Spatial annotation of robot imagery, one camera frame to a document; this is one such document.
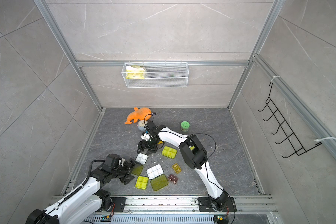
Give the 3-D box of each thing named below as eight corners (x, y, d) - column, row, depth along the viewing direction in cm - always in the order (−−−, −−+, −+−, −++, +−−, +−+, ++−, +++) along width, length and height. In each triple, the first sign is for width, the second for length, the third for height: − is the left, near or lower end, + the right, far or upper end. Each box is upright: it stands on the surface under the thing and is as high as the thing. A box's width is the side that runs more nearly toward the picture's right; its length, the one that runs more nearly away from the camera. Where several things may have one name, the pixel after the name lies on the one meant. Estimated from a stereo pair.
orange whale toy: (128, 123, 111) (126, 118, 105) (131, 113, 118) (129, 107, 113) (150, 123, 111) (149, 118, 105) (151, 113, 118) (150, 107, 113)
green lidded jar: (181, 132, 106) (181, 128, 102) (180, 125, 111) (181, 121, 107) (189, 132, 106) (190, 128, 102) (188, 125, 111) (189, 121, 107)
